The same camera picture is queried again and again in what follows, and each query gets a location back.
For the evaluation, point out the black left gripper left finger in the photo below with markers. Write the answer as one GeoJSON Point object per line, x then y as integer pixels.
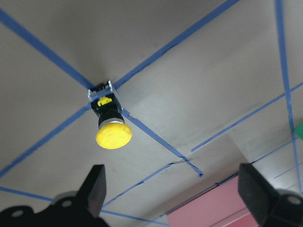
{"type": "Point", "coordinates": [71, 209]}

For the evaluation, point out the green cube near bin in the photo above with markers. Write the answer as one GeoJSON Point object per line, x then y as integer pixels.
{"type": "Point", "coordinates": [299, 131]}

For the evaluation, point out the pink plastic bin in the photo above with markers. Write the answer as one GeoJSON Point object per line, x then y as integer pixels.
{"type": "Point", "coordinates": [219, 207]}

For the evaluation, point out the yellow mushroom push button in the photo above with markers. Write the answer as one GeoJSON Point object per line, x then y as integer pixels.
{"type": "Point", "coordinates": [113, 132]}

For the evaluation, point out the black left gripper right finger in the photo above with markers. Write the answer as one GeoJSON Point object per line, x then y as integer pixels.
{"type": "Point", "coordinates": [270, 207]}

